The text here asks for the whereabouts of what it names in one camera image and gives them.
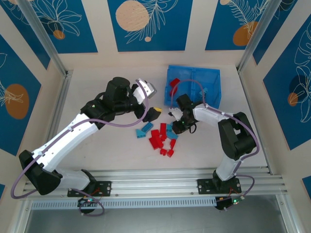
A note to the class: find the blue lego brick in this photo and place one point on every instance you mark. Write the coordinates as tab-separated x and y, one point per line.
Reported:
205	91
172	135
169	126
147	126

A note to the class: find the blue lego wedge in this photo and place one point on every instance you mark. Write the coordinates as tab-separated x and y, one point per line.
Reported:
141	133

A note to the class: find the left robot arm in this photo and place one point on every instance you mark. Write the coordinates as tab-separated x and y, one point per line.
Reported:
68	136

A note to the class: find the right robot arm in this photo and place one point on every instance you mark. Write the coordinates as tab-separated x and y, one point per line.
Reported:
238	138

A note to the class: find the small red lego brick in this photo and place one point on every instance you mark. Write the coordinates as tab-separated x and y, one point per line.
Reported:
163	138
162	152
170	153

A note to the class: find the large red lego brick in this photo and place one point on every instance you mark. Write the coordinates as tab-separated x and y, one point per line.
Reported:
155	143

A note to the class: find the blue plastic bin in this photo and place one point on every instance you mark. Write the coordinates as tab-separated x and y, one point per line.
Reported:
213	82
184	72

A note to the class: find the small circuit board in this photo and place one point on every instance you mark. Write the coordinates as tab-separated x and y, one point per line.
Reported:
226	202
87	201

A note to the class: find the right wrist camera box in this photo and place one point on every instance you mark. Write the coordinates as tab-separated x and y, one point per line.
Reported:
175	113

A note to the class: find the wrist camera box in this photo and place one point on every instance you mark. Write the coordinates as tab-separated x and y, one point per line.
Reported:
175	113
145	89

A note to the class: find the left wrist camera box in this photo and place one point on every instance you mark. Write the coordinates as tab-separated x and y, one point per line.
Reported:
145	89

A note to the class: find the aluminium side rail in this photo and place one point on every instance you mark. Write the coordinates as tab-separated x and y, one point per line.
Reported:
243	82
63	92

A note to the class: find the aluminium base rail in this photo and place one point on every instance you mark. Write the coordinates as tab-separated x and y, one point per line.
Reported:
155	184

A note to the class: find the blue floral wall panel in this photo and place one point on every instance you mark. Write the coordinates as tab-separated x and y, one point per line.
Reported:
14	72
218	24
170	24
279	109
307	185
279	31
80	36
22	31
2	191

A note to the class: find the aluminium frame post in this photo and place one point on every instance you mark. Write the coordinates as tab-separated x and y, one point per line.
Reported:
259	36
43	36

